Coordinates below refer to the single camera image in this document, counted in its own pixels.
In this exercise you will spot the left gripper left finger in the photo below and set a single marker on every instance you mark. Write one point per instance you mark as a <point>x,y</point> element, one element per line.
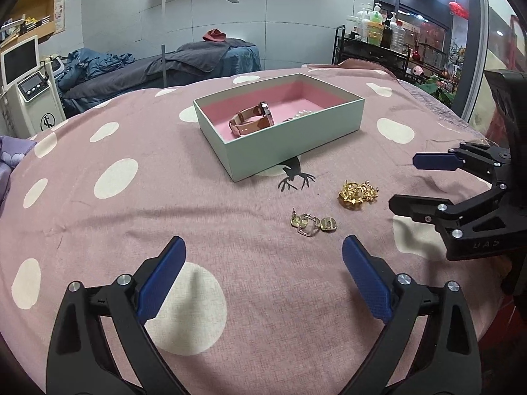
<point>79,359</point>

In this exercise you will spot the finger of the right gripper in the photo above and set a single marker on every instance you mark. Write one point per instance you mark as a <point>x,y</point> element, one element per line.
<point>421,209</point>
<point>447,161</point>

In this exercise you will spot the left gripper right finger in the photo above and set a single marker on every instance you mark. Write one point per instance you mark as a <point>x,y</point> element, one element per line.
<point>447,360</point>

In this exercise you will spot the gold chain jewelry pile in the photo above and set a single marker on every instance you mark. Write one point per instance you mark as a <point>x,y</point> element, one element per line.
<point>353,195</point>

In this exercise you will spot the brown strap wristwatch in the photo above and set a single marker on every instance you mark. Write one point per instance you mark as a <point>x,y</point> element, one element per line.
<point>251,120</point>

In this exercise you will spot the black trolley rack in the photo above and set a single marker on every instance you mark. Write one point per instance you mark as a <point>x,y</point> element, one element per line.
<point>348,46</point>

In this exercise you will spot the gold heart earring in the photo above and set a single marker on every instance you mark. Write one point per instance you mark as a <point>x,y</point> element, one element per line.
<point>328,224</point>

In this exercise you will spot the dark bottle on trolley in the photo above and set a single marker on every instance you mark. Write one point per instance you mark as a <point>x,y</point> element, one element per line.
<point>386,34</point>

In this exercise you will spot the clear bottle on trolley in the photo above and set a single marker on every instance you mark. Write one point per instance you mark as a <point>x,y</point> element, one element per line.
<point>398,34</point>

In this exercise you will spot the gold square earring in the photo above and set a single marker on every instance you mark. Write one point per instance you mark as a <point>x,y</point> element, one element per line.
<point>298,221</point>

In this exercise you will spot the green label bottle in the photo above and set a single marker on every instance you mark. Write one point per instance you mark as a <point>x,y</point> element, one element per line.
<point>375,26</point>

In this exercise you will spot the mint box pink interior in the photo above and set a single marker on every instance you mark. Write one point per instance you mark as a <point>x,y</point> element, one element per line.
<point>307,113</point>

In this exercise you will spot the purple floral blanket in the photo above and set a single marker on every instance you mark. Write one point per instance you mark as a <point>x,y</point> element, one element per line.
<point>13,151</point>

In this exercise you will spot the red cloth on bed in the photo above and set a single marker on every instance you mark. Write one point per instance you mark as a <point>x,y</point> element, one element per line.
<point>214,35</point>

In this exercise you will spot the dark grey blanket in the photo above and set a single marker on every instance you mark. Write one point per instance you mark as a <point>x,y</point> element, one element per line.
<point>190,62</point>

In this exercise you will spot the white beauty machine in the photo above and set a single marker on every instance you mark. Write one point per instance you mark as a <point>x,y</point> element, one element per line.
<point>30,98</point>

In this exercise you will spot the blue massage bed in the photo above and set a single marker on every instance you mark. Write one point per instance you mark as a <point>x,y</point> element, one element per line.
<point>74,107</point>

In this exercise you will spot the crumpled blue sheets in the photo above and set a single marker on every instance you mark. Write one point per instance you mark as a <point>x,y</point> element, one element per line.
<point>84,64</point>

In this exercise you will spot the wooden wall shelf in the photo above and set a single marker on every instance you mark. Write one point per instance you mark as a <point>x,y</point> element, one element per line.
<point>39,21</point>

